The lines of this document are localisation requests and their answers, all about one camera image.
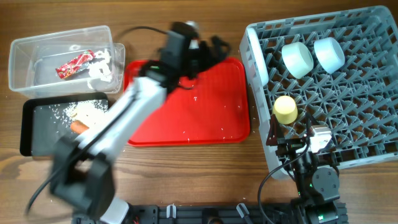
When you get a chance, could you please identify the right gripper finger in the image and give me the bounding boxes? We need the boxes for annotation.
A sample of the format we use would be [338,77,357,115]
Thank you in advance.
[305,112,319,128]
[266,114,284,146]

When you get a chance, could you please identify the yellow cup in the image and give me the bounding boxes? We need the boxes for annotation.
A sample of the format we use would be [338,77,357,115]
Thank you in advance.
[272,96,298,124]

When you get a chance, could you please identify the light blue plate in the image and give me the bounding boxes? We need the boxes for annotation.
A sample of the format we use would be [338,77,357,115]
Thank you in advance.
[247,28,269,87]

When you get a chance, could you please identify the green bowl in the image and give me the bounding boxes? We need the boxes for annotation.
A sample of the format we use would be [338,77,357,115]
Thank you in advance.
[281,42,314,79]

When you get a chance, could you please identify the light blue bowl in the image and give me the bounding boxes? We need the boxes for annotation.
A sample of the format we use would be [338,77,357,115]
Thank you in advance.
[313,37,345,74]

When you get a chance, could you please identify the white tissue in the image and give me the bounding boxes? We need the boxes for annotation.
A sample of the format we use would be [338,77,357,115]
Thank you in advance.
[95,49,111,63]
[87,61,113,90]

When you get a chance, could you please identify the red snack wrapper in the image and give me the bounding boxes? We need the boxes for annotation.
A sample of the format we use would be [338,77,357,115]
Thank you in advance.
[55,50,96,79]

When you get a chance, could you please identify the orange carrot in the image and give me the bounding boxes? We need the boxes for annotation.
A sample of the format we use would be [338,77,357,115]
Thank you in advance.
[70,120,89,134]

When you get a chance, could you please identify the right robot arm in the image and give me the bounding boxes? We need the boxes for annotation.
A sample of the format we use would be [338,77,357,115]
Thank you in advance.
[257,112,341,223]

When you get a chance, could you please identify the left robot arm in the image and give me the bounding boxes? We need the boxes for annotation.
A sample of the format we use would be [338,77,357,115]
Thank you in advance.
[45,31,231,223]

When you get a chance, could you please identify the grey dishwasher rack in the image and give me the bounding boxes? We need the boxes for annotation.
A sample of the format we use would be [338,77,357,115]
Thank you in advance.
[239,6,397,169]

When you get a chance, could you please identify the red serving tray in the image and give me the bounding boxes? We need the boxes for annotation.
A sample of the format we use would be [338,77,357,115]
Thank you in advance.
[128,57,250,147]

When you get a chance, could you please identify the white tissue in bin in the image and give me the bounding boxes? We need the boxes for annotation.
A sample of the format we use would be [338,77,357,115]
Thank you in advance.
[95,49,111,63]

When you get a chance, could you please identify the clear plastic bin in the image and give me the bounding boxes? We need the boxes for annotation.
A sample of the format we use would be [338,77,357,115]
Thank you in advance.
[8,26,125,98]

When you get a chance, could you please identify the spilled rice and peanuts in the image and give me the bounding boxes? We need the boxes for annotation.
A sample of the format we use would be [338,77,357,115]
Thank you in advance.
[49,100,108,128]

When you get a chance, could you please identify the black tray bin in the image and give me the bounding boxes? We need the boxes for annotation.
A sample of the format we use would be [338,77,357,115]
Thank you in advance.
[20,92,109,157]

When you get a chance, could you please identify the left black cable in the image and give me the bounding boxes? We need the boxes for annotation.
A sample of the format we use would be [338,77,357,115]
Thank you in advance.
[24,26,170,215]

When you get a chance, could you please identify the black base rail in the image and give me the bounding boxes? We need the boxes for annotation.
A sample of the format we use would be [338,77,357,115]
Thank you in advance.
[72,203,349,224]

